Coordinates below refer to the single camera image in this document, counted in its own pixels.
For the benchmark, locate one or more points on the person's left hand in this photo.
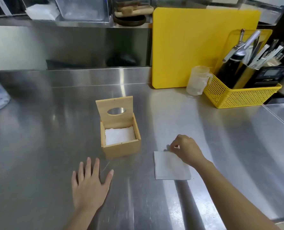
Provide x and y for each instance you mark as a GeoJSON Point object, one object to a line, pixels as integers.
{"type": "Point", "coordinates": [89, 191]}

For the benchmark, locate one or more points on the person's right hand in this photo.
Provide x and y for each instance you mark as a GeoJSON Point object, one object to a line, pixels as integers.
{"type": "Point", "coordinates": [188, 149]}

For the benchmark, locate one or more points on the person's right fingers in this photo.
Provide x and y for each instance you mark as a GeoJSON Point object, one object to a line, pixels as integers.
{"type": "Point", "coordinates": [175, 144]}

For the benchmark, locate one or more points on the person's left thumb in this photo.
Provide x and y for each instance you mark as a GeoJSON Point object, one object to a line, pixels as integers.
{"type": "Point", "coordinates": [108, 177]}

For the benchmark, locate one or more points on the person's left middle finger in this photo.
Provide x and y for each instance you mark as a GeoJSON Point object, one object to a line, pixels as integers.
{"type": "Point", "coordinates": [88, 168]}

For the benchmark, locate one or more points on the person's left little finger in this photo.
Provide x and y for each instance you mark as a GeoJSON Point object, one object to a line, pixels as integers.
{"type": "Point", "coordinates": [74, 180]}

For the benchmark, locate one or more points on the white paper napkin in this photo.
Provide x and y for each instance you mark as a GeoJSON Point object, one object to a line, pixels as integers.
{"type": "Point", "coordinates": [170, 167]}

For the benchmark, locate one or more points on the person's right forearm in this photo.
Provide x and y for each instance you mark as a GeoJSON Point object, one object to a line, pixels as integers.
{"type": "Point", "coordinates": [228, 196]}

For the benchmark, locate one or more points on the person's left forearm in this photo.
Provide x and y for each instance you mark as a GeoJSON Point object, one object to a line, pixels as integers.
{"type": "Point", "coordinates": [83, 219]}

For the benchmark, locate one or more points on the wooden napkin box with lid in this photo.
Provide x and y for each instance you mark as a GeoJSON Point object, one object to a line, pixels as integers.
{"type": "Point", "coordinates": [119, 150]}

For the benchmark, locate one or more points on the stack of white napkins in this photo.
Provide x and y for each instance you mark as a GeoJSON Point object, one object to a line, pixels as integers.
{"type": "Point", "coordinates": [120, 136]}

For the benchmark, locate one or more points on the clear plastic measuring cup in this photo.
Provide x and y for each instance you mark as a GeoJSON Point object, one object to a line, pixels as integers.
{"type": "Point", "coordinates": [197, 81]}

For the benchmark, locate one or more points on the yellow perforated plastic basket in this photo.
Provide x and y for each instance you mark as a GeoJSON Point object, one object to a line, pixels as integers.
{"type": "Point", "coordinates": [237, 96]}

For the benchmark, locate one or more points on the black bottle with silver nozzle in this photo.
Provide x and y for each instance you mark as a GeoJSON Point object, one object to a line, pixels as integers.
{"type": "Point", "coordinates": [230, 68]}

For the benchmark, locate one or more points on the yellow cutting board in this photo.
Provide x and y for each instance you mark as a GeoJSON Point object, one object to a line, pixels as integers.
{"type": "Point", "coordinates": [189, 45]}

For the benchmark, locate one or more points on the steel utensil holder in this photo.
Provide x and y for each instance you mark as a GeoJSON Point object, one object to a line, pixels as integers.
{"type": "Point", "coordinates": [248, 75]}

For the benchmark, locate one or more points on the black digital scale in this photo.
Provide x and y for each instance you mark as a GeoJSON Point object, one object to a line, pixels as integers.
{"type": "Point", "coordinates": [270, 75]}

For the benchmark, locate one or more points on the bundle of kitchen utensils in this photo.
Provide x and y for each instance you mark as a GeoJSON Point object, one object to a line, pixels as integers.
{"type": "Point", "coordinates": [261, 57]}

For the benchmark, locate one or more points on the dark round bowl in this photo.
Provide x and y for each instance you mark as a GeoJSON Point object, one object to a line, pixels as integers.
{"type": "Point", "coordinates": [130, 21]}

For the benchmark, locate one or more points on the wooden tray with utensils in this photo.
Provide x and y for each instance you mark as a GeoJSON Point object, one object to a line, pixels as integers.
{"type": "Point", "coordinates": [134, 9]}

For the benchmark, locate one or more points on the stainless steel shelf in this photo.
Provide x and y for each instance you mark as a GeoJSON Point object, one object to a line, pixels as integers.
{"type": "Point", "coordinates": [48, 22]}

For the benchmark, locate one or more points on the clear acrylic box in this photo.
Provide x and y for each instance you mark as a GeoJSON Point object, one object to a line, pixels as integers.
{"type": "Point", "coordinates": [82, 8]}

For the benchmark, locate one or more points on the pile of white paper towels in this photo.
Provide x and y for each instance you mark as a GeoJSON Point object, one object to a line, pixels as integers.
{"type": "Point", "coordinates": [42, 11]}

